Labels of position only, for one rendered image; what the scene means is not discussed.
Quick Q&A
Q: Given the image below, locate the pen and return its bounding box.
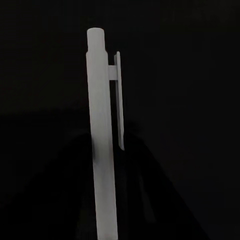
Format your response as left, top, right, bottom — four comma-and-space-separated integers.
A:
86, 27, 126, 240

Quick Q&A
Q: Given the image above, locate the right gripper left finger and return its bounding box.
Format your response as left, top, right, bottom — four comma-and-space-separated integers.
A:
0, 133, 91, 240

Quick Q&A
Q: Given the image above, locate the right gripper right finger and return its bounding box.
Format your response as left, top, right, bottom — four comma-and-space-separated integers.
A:
125, 133, 210, 240

